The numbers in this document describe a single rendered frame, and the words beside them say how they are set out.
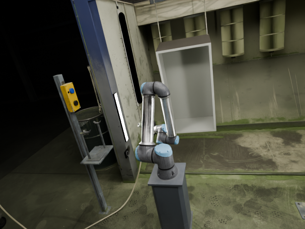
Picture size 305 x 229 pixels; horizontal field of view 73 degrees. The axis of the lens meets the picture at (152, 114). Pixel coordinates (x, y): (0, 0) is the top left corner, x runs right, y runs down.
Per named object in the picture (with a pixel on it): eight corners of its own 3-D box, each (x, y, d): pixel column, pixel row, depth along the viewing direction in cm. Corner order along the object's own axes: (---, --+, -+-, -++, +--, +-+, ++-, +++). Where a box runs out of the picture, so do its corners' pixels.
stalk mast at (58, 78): (103, 207, 250) (56, 74, 191) (108, 208, 249) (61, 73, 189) (101, 211, 245) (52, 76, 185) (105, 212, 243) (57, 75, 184)
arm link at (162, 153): (170, 170, 176) (167, 152, 169) (152, 167, 184) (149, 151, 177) (176, 159, 188) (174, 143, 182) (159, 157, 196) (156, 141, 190)
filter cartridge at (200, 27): (202, 68, 337) (196, 13, 306) (184, 68, 363) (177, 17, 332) (213, 63, 358) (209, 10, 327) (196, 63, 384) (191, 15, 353)
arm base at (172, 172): (176, 180, 178) (174, 170, 174) (155, 179, 183) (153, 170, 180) (179, 166, 195) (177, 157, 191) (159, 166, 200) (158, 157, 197)
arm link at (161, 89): (169, 78, 186) (180, 141, 215) (157, 79, 192) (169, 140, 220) (164, 83, 177) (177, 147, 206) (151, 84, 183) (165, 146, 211)
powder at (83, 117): (64, 120, 315) (64, 119, 314) (91, 107, 354) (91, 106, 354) (87, 123, 284) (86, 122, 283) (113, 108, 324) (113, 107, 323)
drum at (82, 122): (80, 166, 345) (61, 118, 313) (104, 148, 388) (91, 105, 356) (104, 175, 312) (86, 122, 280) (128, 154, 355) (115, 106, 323)
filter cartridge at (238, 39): (242, 58, 354) (240, 5, 326) (248, 61, 321) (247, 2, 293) (220, 62, 361) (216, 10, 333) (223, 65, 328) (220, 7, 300)
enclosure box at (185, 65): (174, 119, 324) (159, 42, 259) (214, 116, 309) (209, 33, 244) (172, 133, 296) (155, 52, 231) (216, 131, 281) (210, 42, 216)
